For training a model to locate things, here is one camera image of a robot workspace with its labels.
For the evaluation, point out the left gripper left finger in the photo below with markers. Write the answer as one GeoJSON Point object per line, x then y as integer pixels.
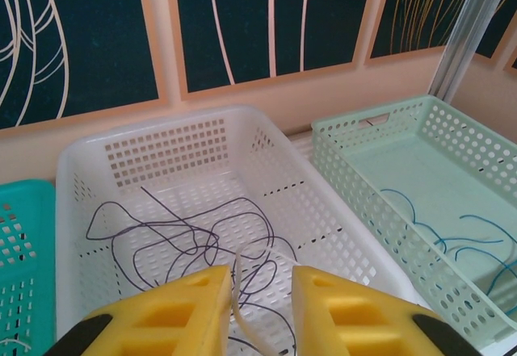
{"type": "Point", "coordinates": [161, 323]}

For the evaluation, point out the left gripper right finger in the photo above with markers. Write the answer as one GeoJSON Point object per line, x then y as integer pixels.
{"type": "Point", "coordinates": [355, 323]}

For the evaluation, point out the mint green perforated basket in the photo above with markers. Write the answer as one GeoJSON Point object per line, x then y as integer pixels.
{"type": "Point", "coordinates": [444, 178]}

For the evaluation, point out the teal perforated basket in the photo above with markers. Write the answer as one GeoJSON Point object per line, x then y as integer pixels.
{"type": "Point", "coordinates": [24, 194]}

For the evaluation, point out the white perforated basket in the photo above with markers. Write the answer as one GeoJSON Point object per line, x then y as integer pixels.
{"type": "Point", "coordinates": [161, 121]}

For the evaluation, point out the aluminium corner post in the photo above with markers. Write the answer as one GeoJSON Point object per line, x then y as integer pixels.
{"type": "Point", "coordinates": [464, 41]}

